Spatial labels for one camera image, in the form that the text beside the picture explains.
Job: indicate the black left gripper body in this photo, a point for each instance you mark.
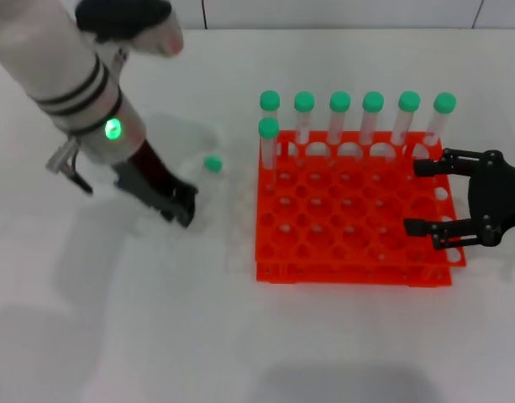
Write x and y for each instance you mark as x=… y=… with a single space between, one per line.
x=148 y=176

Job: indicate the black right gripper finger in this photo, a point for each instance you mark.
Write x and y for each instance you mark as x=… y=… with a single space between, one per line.
x=427 y=168
x=418 y=228

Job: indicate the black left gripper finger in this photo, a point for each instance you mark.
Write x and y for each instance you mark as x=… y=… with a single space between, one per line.
x=190 y=205
x=173 y=213

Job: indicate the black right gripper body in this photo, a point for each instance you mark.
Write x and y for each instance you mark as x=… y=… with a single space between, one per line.
x=496 y=197

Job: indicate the clear test tube green cap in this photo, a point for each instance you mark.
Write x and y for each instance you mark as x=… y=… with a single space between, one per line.
x=269 y=128
x=409 y=101
x=373 y=101
x=269 y=100
x=208 y=184
x=340 y=102
x=445 y=103
x=304 y=102

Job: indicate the white and silver left robot arm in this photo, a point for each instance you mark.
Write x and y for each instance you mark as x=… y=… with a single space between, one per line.
x=51 y=63

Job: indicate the orange plastic test tube rack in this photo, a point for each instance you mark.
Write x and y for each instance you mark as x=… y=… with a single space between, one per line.
x=332 y=193

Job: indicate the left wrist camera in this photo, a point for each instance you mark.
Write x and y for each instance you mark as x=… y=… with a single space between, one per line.
x=114 y=17

